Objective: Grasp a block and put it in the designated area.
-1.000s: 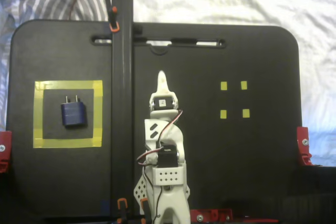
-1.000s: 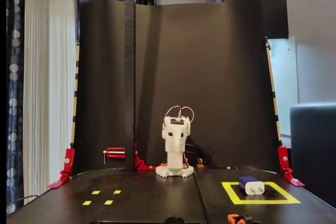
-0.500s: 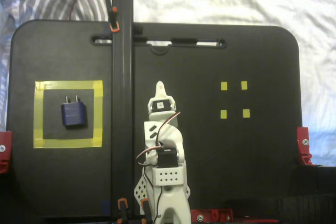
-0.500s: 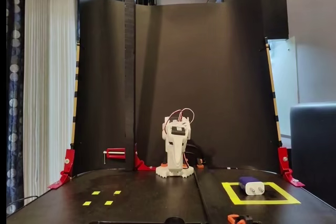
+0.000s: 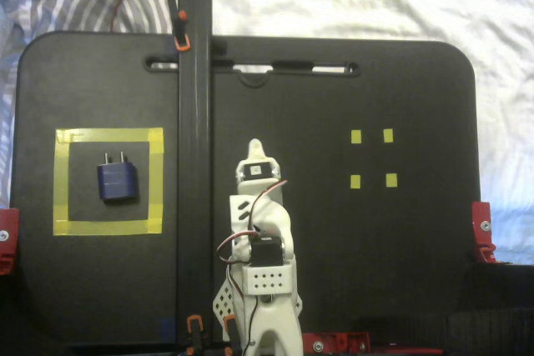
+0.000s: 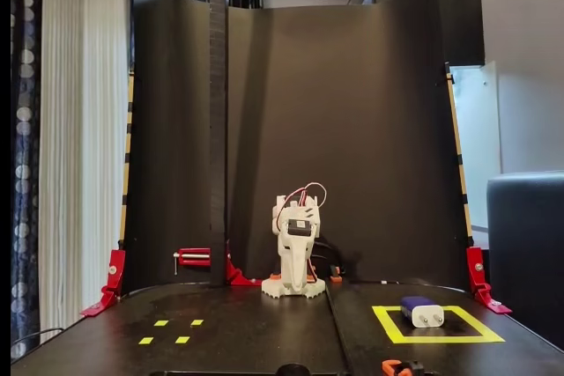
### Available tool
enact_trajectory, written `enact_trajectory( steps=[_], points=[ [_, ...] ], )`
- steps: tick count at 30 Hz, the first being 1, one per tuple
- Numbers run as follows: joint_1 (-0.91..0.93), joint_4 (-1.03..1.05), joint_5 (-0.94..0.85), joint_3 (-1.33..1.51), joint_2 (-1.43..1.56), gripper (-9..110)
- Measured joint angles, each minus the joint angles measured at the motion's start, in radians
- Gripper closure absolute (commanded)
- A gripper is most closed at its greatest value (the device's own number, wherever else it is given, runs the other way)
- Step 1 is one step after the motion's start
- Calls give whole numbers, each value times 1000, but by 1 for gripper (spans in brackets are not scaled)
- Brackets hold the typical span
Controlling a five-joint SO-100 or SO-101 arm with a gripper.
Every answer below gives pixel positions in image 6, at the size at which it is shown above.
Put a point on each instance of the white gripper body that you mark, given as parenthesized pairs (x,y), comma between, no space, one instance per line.
(294,247)

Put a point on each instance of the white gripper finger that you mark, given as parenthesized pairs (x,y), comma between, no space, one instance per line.
(305,261)
(289,266)

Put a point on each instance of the white purple charger block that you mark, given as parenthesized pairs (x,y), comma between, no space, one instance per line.
(427,318)

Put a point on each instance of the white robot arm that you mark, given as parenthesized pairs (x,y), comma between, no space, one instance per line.
(273,290)

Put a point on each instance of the orange black table clamp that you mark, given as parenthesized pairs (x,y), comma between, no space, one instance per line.
(336,277)

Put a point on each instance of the black flat strip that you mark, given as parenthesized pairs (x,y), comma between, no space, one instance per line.
(339,332)

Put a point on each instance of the red screw clamp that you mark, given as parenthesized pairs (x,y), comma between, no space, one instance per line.
(194,258)

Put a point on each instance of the yellow tape square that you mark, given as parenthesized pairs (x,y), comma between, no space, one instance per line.
(388,323)

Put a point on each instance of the small yellow tape marker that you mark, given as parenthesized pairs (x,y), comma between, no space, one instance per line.
(146,341)
(182,340)
(197,322)
(161,322)

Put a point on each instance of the black curved backdrop sheet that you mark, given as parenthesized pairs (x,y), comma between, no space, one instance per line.
(352,129)

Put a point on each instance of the orange black spring clamp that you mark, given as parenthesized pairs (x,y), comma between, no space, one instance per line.
(390,368)

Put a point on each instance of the wooden stick with black ties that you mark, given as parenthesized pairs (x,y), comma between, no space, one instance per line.
(128,147)
(455,129)

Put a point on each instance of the white cabinet door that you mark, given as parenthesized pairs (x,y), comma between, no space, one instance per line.
(476,129)

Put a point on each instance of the black armchair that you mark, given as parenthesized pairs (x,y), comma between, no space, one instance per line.
(529,239)

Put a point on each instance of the white pleated curtain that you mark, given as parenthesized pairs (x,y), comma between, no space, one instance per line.
(79,129)

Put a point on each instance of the dark tall cabinet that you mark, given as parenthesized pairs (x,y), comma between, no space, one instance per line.
(458,6)

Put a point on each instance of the dark blue dotted curtain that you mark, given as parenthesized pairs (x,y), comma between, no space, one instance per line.
(24,173)

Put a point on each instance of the red post foot bracket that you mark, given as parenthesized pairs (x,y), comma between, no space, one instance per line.
(238,279)

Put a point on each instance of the black rounded mount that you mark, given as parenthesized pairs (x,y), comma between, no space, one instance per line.
(293,370)

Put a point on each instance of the black vertical post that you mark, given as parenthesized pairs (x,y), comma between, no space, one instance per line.
(218,129)

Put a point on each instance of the red angled bracket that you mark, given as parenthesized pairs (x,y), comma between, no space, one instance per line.
(115,270)
(475,261)

